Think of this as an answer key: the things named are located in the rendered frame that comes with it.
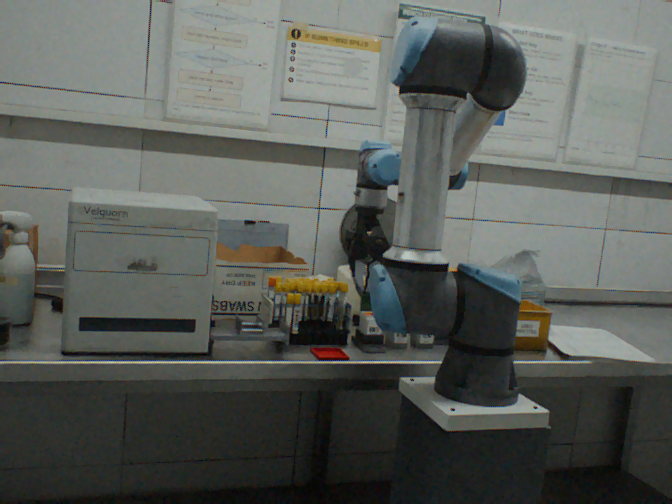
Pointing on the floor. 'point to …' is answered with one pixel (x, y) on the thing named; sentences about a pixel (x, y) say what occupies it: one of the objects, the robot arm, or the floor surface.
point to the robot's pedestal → (466, 463)
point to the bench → (141, 365)
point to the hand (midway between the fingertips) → (363, 292)
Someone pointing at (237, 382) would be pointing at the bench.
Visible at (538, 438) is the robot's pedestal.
